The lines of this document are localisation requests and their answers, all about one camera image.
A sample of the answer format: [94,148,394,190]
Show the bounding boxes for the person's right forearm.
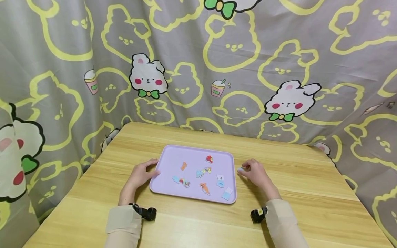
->
[265,198,310,248]

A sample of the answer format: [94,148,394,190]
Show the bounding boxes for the black wrist band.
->
[129,203,157,222]
[251,207,268,224]

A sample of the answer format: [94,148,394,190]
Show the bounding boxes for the person's right hand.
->
[237,159,282,202]

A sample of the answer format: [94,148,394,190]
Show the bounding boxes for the blue and red sticker piece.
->
[172,176,191,188]

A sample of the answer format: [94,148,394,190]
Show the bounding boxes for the person's left hand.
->
[119,158,161,206]

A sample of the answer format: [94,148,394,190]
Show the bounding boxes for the light purple tray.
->
[149,144,237,204]

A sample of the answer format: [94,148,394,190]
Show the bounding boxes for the person's left forearm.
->
[104,203,143,248]

